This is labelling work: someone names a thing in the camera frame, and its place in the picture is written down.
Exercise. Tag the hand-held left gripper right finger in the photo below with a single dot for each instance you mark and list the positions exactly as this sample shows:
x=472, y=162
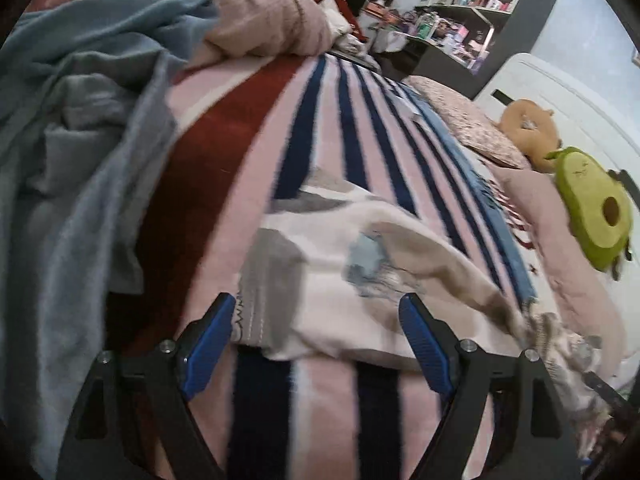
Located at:
x=425, y=345

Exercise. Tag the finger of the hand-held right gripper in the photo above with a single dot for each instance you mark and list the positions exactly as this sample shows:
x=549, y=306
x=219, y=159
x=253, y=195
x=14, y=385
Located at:
x=607, y=392

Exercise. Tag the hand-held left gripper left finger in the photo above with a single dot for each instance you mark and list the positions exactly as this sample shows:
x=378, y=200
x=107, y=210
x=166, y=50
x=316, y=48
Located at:
x=207, y=345

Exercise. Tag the cream pants with grey dots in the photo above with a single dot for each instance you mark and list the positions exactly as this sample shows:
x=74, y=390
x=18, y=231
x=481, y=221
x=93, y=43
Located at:
x=325, y=310

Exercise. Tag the large pink pillow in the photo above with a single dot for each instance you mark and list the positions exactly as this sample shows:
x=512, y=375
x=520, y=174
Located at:
x=560, y=240

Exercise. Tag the grey garment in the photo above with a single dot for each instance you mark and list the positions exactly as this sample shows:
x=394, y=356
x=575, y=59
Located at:
x=75, y=235

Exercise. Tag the green avocado plush toy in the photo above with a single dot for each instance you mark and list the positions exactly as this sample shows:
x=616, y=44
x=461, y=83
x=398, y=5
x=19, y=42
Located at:
x=595, y=210

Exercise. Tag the floral pillow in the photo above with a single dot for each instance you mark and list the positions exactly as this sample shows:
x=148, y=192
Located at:
x=465, y=120

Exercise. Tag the striped printed blanket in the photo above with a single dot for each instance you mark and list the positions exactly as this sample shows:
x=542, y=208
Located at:
x=320, y=135

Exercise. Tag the brown plush toy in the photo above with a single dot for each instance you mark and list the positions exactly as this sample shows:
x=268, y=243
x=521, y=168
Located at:
x=530, y=125

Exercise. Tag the dark grey desk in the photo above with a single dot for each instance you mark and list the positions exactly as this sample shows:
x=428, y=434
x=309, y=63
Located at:
x=430, y=57

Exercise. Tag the white bed headboard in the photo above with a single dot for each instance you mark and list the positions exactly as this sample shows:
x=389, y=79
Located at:
x=550, y=85

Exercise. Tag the clutter of cosmetics on desk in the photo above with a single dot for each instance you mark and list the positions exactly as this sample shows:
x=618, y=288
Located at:
x=425, y=25

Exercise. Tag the blue-grey garment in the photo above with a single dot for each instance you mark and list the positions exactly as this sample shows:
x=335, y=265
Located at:
x=100, y=35

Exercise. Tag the pink striped duvet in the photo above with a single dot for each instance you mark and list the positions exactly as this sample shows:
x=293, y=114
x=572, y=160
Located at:
x=260, y=10

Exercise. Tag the dark grey bookshelf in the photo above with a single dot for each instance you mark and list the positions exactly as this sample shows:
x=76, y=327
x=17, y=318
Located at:
x=530, y=5

